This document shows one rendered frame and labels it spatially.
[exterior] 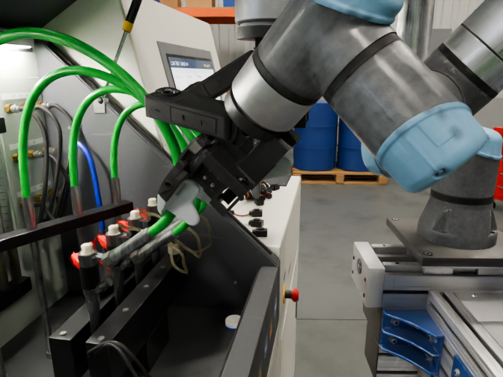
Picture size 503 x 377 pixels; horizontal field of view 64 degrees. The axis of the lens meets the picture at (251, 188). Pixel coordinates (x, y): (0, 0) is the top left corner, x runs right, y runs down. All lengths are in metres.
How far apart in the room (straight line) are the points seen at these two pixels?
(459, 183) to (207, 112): 0.58
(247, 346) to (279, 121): 0.41
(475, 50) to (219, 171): 0.27
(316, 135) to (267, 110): 4.92
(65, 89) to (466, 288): 0.95
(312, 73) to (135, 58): 0.66
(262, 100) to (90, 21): 0.69
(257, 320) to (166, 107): 0.43
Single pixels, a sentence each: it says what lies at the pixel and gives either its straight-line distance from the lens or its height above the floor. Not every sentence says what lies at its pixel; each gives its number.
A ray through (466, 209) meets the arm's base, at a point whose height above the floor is 1.11.
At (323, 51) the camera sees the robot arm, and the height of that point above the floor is 1.38.
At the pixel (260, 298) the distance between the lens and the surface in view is 0.81.
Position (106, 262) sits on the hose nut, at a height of 1.11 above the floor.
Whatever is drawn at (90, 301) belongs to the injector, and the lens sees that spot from 0.71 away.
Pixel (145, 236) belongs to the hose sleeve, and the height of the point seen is 1.16.
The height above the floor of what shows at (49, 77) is 1.36.
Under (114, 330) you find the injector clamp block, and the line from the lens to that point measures 0.70.
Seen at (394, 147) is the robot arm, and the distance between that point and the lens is 0.32.
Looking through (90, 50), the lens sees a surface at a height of 1.39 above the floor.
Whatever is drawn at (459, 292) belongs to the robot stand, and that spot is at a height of 0.95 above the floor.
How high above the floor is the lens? 1.37
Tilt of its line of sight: 16 degrees down
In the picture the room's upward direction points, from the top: straight up
